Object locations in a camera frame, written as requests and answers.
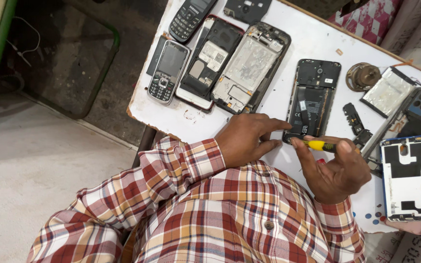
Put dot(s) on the short black circuit piece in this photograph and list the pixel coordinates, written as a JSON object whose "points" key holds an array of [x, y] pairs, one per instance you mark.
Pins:
{"points": [[363, 138]]}

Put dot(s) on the red plaid shirt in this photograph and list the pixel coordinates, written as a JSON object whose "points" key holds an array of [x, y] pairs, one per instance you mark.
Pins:
{"points": [[232, 219]]}

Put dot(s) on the thin black phone cover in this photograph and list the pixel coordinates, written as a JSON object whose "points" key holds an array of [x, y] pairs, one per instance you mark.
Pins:
{"points": [[156, 54]]}

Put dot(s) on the yellow black screwdriver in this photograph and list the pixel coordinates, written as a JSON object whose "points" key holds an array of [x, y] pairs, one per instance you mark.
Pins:
{"points": [[320, 145]]}

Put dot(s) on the black smartphone with battery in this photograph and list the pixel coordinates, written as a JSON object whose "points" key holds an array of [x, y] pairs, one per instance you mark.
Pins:
{"points": [[311, 102]]}

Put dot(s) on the white woven sack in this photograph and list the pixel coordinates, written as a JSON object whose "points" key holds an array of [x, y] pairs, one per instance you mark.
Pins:
{"points": [[420, 33]]}

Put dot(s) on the small tan chip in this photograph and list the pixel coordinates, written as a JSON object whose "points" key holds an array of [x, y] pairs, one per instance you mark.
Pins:
{"points": [[339, 52]]}

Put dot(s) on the opened white-framed phone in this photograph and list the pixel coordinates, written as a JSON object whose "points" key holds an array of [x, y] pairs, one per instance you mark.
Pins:
{"points": [[210, 58]]}

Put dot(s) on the red white checkered cloth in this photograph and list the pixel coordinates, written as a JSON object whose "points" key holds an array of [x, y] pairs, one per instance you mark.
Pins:
{"points": [[369, 18]]}

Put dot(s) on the person's left hand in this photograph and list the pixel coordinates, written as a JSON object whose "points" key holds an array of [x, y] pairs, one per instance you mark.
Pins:
{"points": [[243, 140]]}

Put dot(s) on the black plastic cover piece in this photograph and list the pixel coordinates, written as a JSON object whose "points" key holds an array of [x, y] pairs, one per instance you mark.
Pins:
{"points": [[249, 9]]}

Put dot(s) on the person's right hand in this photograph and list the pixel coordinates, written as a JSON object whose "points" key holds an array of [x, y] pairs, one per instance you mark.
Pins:
{"points": [[338, 179]]}

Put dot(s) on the printed white sack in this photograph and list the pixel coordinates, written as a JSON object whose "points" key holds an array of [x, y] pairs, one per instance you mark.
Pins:
{"points": [[411, 246]]}

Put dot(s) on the long black circuit piece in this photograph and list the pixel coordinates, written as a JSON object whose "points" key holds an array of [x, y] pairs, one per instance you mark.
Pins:
{"points": [[353, 118]]}

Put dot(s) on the grey metal phone midframe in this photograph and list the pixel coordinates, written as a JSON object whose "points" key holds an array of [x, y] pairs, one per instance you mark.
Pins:
{"points": [[249, 69]]}

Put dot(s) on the round brass metal part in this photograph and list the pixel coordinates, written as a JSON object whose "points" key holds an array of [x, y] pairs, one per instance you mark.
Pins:
{"points": [[362, 76]]}

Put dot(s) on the silver phone battery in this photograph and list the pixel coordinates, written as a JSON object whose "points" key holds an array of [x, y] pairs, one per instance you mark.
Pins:
{"points": [[387, 93]]}

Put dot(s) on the silver black keypad phone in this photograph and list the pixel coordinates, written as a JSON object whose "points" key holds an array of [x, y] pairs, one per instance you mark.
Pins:
{"points": [[167, 73]]}

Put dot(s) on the white phone back cover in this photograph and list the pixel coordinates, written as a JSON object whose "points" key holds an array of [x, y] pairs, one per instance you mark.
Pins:
{"points": [[408, 186]]}

